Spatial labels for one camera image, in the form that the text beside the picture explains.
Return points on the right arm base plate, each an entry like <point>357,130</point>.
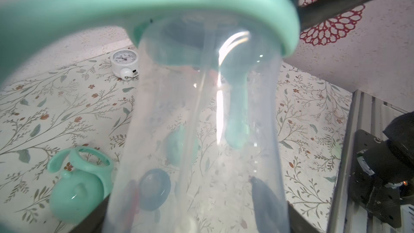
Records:
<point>382,172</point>

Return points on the mint cap with handle ring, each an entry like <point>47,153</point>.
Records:
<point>85,181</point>

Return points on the mint bear cap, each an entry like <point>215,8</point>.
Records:
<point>174,143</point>

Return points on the clear bottle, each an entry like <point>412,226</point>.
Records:
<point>216,75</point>

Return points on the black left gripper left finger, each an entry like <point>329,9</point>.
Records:
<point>94,222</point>

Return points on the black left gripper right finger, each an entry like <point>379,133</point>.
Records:
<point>298,224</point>

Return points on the white small alarm clock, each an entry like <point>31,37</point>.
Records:
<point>125,64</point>

